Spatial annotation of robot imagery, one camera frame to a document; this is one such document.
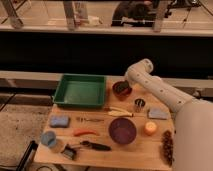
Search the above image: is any red bowl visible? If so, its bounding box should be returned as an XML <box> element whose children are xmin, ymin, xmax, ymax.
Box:
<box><xmin>112</xmin><ymin>81</ymin><xmax>132</xmax><ymax>101</ymax></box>

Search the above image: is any orange round fruit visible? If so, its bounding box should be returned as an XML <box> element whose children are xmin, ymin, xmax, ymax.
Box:
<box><xmin>144</xmin><ymin>121</ymin><xmax>157</xmax><ymax>136</ymax></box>

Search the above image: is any brown grape bunch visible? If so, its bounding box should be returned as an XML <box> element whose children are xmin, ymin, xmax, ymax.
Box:
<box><xmin>162</xmin><ymin>130</ymin><xmax>173</xmax><ymax>166</ymax></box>

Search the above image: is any blue grey sponge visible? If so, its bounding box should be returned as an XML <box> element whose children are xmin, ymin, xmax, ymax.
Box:
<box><xmin>148</xmin><ymin>108</ymin><xmax>168</xmax><ymax>120</ymax></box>

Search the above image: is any black eraser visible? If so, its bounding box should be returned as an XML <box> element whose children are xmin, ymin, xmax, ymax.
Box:
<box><xmin>115</xmin><ymin>81</ymin><xmax>129</xmax><ymax>93</ymax></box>

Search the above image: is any metal fork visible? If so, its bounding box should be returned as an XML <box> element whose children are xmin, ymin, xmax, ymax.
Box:
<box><xmin>76</xmin><ymin>117</ymin><xmax>104</xmax><ymax>122</ymax></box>

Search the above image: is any person in black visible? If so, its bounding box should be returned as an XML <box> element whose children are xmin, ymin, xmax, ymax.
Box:
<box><xmin>111</xmin><ymin>0</ymin><xmax>155</xmax><ymax>27</ymax></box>

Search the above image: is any black stand bar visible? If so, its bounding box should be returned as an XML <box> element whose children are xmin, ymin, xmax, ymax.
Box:
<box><xmin>16</xmin><ymin>141</ymin><xmax>38</xmax><ymax>171</ymax></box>

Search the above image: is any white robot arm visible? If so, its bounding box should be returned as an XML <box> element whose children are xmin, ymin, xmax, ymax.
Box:
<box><xmin>125</xmin><ymin>58</ymin><xmax>213</xmax><ymax>171</ymax></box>

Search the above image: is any green plastic tray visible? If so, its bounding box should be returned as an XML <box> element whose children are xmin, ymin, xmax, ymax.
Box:
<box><xmin>53</xmin><ymin>74</ymin><xmax>106</xmax><ymax>108</ymax></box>

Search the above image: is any yellow banana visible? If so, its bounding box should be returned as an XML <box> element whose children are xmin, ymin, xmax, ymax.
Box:
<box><xmin>105</xmin><ymin>107</ymin><xmax>133</xmax><ymax>117</ymax></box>

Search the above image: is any wooden board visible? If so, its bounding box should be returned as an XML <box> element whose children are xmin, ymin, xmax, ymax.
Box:
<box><xmin>34</xmin><ymin>78</ymin><xmax>174</xmax><ymax>171</ymax></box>

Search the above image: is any small metal cup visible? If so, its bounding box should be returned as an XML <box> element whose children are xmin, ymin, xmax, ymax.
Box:
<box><xmin>134</xmin><ymin>98</ymin><xmax>146</xmax><ymax>112</ymax></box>

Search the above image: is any small dark metal clip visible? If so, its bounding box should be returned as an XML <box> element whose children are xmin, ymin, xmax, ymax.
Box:
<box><xmin>61</xmin><ymin>144</ymin><xmax>79</xmax><ymax>160</ymax></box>

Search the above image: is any purple bowl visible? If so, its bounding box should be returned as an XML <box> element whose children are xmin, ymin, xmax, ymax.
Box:
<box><xmin>108</xmin><ymin>117</ymin><xmax>137</xmax><ymax>145</ymax></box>

